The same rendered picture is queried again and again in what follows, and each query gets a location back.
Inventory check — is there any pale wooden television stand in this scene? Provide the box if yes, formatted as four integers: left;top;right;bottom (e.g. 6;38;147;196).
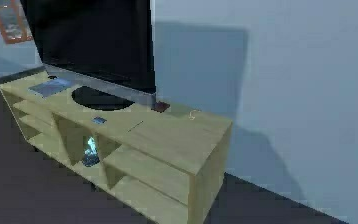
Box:
0;70;234;224

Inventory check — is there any small dark red box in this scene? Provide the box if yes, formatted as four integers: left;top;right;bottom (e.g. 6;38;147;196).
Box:
153;101;171;113

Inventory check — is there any pale blue glass statue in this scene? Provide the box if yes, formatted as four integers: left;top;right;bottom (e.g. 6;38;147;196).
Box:
81;136;101;168

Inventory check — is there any black flat television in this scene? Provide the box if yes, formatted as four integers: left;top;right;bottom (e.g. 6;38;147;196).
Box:
19;0;157;112

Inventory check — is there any orange framed wall picture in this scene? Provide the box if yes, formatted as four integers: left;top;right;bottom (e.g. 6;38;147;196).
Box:
0;0;34;45

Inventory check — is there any grey flat laptop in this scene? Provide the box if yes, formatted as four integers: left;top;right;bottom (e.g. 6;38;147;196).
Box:
28;78;74;98

